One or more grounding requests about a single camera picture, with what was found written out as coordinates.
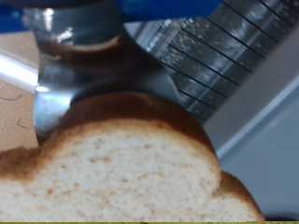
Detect white bread slice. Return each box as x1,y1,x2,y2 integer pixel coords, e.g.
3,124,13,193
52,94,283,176
0,91,266,222

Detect metal spatula with blue block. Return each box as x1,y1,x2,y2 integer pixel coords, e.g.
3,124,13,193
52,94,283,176
0,0,226,146

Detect silver toaster oven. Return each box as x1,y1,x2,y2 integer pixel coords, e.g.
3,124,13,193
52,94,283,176
124,0,299,222

